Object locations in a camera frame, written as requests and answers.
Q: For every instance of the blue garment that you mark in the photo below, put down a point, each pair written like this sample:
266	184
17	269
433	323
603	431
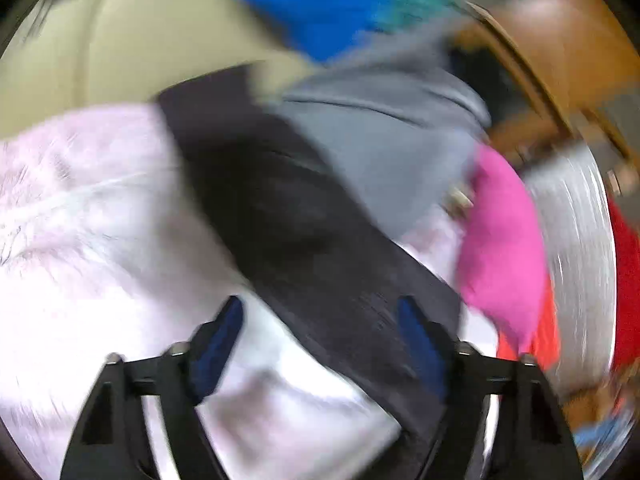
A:
320	5

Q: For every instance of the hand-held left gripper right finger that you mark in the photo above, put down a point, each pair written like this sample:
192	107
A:
420	340

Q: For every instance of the pink garment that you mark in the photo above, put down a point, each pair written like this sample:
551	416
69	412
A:
500	245

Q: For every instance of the black garment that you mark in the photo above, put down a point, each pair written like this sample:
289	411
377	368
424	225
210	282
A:
300	240

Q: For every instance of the red cloth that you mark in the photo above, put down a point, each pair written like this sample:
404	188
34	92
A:
625	285

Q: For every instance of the wooden furniture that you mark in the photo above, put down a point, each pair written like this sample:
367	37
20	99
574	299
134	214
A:
575	60

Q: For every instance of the beige sofa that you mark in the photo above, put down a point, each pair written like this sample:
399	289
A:
150	45

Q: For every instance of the grey garment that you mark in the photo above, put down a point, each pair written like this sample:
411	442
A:
380	150

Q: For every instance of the pale pink fluffy blanket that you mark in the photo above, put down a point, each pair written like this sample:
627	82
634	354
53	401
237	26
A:
75	235

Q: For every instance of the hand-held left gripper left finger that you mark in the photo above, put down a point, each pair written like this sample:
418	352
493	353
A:
220	340

